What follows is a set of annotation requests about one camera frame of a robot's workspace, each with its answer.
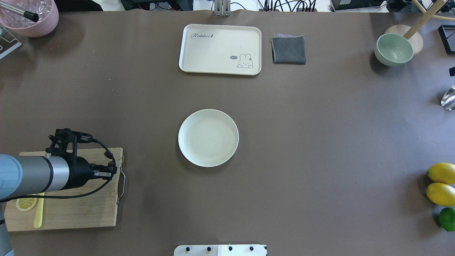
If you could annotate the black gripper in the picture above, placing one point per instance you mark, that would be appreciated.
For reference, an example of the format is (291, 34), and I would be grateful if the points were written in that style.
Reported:
(80, 171)

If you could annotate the cream round plate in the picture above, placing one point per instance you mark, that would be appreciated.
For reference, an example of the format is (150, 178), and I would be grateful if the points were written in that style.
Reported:
(208, 138)

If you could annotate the dark red cherry pair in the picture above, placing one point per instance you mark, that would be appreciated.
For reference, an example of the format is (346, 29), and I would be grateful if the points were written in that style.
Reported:
(107, 154)

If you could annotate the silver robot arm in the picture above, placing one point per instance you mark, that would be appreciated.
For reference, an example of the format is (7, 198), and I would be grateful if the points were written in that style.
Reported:
(29, 176)

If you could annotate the cream rabbit tray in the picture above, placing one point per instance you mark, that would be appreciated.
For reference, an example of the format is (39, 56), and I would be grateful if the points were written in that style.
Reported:
(221, 49)

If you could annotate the yellow plastic knife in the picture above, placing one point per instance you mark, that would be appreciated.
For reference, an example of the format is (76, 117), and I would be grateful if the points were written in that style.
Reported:
(39, 214)

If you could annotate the pink bowl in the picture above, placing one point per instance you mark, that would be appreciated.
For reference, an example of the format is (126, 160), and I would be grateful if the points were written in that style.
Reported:
(31, 18)

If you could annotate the grey folded cloth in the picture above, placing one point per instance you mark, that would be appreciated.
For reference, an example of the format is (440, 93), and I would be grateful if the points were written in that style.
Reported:
(287, 49)

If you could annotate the mint green bowl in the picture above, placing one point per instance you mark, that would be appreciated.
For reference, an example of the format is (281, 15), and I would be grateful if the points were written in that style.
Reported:
(393, 49)

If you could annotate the yellow lemon far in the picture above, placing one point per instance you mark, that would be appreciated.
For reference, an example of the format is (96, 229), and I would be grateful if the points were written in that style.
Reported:
(442, 172)

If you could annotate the wooden cup stand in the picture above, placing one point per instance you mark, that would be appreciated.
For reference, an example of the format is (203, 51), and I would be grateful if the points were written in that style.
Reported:
(412, 33)

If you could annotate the yellow lemon near lime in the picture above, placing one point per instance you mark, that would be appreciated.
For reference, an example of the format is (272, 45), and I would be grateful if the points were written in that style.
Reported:
(441, 194)

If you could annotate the green lime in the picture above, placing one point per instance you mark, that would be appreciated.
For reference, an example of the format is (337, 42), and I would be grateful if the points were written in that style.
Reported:
(447, 219)

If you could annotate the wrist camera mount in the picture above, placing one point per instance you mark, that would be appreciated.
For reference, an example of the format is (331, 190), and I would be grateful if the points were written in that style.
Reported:
(65, 141)

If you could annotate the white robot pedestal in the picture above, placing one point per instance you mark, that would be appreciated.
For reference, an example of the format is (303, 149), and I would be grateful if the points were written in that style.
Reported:
(221, 250)

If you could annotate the aluminium frame post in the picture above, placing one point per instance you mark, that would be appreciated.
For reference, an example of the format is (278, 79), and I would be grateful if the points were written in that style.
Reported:
(221, 8)

